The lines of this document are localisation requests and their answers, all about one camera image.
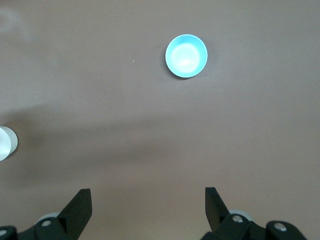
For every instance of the white bowl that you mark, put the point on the white bowl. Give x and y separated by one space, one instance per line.
6 143

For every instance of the blue bowl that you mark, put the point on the blue bowl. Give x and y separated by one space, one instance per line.
186 56

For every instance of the brown table mat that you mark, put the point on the brown table mat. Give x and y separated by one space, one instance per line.
150 125

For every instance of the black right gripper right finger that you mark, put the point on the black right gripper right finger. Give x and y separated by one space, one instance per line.
220 220

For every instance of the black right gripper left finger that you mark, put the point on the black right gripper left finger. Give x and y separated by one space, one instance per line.
72 215

